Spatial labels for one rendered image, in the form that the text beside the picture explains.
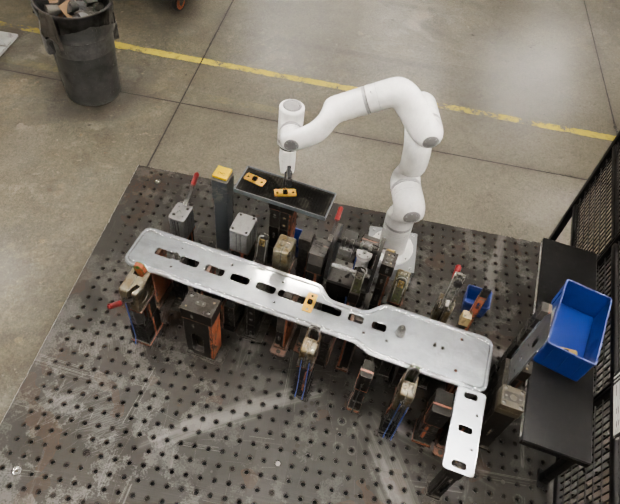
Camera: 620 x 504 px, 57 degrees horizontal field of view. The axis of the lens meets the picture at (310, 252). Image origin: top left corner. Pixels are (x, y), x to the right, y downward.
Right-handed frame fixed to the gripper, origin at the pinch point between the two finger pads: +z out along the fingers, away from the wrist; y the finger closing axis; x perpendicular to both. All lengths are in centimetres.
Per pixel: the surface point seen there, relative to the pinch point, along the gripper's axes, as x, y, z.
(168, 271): -44, 24, 25
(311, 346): 5, 60, 21
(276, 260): -4.0, 21.7, 23.1
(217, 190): -25.5, -8.6, 16.5
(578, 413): 90, 88, 22
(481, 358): 65, 65, 25
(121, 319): -65, 25, 55
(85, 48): -112, -195, 76
